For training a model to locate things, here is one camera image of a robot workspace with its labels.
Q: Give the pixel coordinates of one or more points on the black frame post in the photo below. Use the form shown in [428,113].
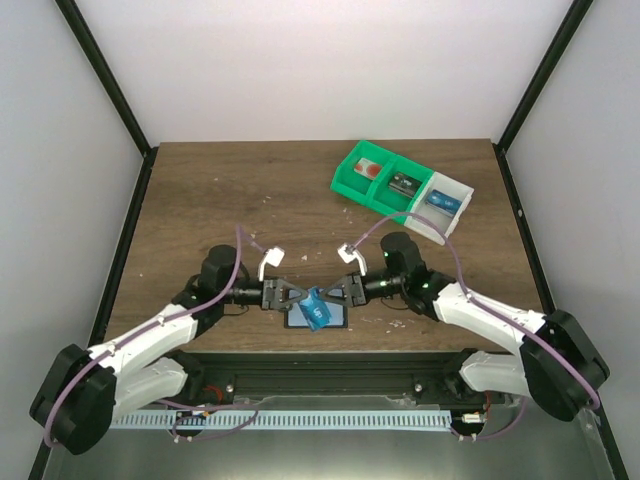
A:
[562,38]
[93,53]

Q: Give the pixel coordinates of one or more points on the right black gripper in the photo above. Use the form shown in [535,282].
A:
[357,290]

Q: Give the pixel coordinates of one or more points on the left black frame post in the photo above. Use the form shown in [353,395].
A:
[93,53]

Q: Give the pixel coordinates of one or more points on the green bin middle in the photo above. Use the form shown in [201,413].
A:
[385,201]

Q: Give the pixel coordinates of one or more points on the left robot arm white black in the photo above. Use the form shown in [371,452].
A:
[85,390]

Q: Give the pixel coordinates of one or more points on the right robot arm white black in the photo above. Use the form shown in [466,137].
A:
[548,358]

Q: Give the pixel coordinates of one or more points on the light blue slotted cable duct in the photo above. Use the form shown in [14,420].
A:
[311,420]

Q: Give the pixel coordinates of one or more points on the black card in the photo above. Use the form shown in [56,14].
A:
[404,184]

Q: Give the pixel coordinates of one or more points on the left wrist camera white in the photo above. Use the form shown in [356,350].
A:
[271,257]

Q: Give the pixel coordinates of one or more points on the red white card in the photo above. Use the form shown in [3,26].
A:
[367,168]

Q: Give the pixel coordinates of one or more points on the black card holder wallet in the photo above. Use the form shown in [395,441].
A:
[294,319]

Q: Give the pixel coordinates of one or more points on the black aluminium front rail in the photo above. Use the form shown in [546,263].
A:
[426,377]

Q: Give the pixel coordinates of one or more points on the blue vip card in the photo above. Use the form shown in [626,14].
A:
[443,200]

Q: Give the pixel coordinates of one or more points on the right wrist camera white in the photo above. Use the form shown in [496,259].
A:
[349,254]

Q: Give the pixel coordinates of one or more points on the green bin left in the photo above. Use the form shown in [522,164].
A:
[348,183]

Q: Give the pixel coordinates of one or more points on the right black frame post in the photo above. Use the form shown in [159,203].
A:
[562,38]

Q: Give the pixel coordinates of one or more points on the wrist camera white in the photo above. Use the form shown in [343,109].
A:
[349,254]
[271,257]

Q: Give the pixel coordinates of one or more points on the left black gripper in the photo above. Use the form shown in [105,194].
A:
[269,294]

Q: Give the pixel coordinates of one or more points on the green bin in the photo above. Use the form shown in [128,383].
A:
[385,201]
[348,183]

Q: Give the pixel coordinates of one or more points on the white bin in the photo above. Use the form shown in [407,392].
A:
[437,209]

